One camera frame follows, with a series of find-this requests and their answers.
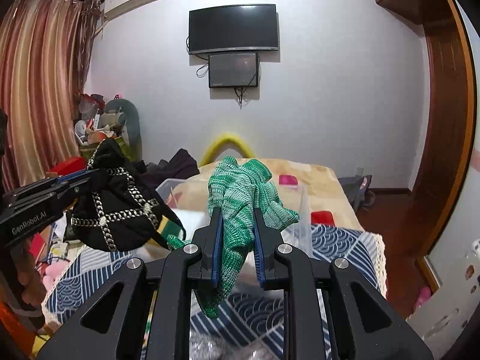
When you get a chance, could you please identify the brown wooden door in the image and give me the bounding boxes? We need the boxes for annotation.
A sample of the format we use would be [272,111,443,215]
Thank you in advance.
[412,0,476,257]

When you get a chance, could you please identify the blue white patterned tablecloth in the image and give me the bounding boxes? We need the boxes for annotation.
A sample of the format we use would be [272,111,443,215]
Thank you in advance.
[38,214,398,359]

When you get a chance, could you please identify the clear plastic storage box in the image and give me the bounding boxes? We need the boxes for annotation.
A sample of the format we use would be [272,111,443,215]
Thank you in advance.
[155,177,314,260]

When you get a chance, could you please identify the grey green plush cushion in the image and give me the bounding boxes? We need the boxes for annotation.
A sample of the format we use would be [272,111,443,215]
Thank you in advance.
[105,98,143,159]

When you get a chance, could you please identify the black chain-pattern pouch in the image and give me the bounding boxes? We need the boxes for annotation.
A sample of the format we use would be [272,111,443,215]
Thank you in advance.
[72,138,186,252]

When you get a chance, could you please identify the striped brown curtain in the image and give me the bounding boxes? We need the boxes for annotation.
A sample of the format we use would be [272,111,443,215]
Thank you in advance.
[1,0,103,190]

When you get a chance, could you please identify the beige floral blanket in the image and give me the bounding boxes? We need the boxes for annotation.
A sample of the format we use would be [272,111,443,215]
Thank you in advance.
[163,158,363,231]

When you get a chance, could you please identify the green knitted cloth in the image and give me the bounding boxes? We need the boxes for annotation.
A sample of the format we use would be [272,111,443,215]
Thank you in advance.
[166,155,300,320]

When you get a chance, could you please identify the black clothing pile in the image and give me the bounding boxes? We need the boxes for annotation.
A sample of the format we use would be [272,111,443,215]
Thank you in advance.
[133,149,199,189]

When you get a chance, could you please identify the silver grey cloth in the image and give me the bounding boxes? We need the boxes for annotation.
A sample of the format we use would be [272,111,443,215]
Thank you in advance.
[189,330,277,360]

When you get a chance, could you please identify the grey bag on floor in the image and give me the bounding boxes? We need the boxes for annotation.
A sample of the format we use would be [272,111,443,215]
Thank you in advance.
[338,175,375,213]

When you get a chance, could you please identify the green box of clutter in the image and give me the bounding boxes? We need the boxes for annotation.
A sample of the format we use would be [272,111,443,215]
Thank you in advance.
[79,136,136,161]

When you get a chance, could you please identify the yellow curved tube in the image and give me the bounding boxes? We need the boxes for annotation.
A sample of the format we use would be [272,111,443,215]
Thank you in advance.
[199,133,255,167]

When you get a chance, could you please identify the wall-mounted black television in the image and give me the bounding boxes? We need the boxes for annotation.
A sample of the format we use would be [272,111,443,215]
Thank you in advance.
[188,4,279,55]

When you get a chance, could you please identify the small black wall monitor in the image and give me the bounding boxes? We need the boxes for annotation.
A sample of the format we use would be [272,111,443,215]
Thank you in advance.
[208,52,259,89]

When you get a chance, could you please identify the red and black box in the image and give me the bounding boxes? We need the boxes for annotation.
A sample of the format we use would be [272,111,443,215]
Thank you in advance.
[46,156,86,177]

